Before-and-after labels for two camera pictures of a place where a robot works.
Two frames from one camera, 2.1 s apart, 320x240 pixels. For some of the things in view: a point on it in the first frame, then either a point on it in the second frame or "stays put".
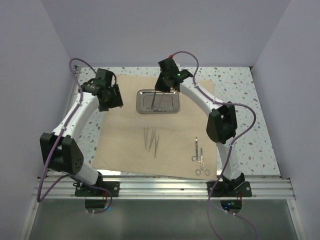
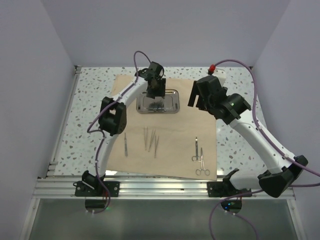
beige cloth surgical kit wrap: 171,144 stays put
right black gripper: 158,86 → 195,92
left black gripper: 116,101 → 161,92
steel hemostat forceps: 198,171 stays put
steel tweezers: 151,139 stays put
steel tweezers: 156,145 stays put
